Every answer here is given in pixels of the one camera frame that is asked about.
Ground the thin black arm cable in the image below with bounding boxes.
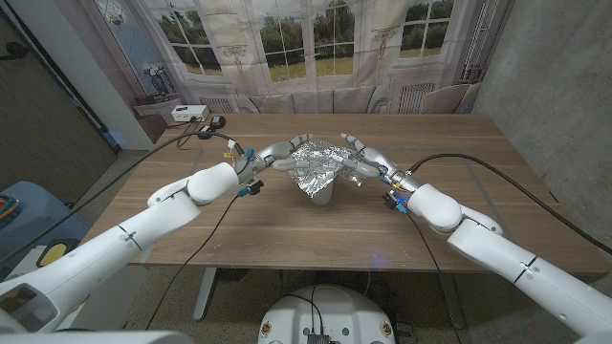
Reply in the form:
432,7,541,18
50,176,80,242
404,213,463,344
145,193,240,331

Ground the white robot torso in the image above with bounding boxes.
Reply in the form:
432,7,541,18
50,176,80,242
257,285,397,344

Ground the grey table leg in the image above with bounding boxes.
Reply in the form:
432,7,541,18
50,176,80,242
437,272,468,330

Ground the crinkled aluminum foil sheet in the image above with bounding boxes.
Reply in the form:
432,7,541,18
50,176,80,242
285,139,367,199

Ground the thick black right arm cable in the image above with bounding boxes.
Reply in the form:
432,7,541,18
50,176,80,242
408,152,612,256

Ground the black torso cable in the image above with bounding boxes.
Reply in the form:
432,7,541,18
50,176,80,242
286,285,327,335

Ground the white power box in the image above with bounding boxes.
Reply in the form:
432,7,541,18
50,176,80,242
170,104,210,123

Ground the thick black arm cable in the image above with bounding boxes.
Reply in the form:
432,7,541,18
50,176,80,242
408,152,612,256
0,131,245,267

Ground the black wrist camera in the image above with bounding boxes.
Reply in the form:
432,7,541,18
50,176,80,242
237,180,265,198
382,189,408,215

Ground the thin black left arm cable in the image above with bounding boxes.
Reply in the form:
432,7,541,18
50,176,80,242
145,193,240,331

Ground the black power box cable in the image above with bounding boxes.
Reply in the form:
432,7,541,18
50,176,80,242
166,117,205,150

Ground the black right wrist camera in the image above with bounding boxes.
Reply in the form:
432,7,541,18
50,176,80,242
382,189,408,215

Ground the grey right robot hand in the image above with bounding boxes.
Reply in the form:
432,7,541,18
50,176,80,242
339,132,425,194

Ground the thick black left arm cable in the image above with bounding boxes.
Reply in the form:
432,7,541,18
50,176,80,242
0,131,245,267

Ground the white table leg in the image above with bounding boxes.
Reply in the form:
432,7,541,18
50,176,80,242
193,267,218,321

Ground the printed window backdrop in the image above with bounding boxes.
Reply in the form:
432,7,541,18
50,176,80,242
52,0,515,144

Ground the translucent white plastic cup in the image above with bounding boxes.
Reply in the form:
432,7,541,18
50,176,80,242
311,183,335,205

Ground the orange and teal object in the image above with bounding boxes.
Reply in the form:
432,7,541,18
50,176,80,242
0,194,21,222

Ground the blue storage bin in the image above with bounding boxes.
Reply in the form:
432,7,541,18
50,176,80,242
0,180,92,269

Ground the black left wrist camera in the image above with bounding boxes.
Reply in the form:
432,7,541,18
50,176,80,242
237,180,265,198

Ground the yellow and black pad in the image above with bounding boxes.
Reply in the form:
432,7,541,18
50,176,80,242
36,238,80,269

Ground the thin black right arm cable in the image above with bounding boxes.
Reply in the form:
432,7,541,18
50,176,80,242
404,213,463,344

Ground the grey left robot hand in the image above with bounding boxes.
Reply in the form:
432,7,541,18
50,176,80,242
236,133,315,185

